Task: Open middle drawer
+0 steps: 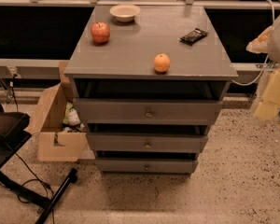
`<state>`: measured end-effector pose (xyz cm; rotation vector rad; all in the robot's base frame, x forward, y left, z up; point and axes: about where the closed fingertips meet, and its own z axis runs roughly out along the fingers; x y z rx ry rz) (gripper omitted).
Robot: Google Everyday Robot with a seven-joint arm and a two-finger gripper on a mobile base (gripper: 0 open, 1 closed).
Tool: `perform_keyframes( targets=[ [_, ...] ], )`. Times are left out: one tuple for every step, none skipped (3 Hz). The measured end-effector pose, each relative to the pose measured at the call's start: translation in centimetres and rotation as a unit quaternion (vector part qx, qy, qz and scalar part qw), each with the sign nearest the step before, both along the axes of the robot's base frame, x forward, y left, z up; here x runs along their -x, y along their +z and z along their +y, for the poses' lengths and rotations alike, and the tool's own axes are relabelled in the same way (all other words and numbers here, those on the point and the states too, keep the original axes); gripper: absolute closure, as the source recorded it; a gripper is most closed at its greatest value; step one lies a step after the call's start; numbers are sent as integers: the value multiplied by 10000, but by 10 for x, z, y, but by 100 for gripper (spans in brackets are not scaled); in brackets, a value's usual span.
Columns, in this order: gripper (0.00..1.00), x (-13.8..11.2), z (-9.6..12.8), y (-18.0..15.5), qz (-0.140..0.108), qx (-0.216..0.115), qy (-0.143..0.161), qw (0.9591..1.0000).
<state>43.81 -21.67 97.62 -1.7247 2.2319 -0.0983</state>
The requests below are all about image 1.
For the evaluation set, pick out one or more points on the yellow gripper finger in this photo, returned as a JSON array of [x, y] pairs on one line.
[[267, 105]]

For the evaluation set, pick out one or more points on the grey drawer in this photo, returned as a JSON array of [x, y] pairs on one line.
[[154, 112], [147, 142], [146, 166]]

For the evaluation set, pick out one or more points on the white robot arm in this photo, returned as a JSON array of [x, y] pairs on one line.
[[268, 42]]

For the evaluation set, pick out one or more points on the grey drawer cabinet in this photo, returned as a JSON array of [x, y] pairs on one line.
[[123, 69]]

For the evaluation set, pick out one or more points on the grey top drawer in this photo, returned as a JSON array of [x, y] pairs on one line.
[[154, 112]]

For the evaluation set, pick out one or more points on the grey bottom drawer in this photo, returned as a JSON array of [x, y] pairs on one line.
[[146, 166]]

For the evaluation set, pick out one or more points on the black snack packet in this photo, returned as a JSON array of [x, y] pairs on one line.
[[194, 36]]

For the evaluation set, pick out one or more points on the orange fruit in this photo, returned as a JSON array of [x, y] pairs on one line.
[[161, 63]]

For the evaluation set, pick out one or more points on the white bowl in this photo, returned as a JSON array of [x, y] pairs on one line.
[[125, 13]]

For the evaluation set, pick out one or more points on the red apple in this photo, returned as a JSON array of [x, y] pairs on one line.
[[100, 32]]

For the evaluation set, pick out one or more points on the white green bag in box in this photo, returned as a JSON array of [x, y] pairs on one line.
[[70, 115]]

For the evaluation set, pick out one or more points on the cardboard box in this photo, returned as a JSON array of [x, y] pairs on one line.
[[54, 144]]

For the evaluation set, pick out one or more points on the black stand with tray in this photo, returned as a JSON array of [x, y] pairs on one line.
[[12, 137]]

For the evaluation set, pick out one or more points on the grey metal rail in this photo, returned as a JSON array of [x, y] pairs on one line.
[[30, 68]]

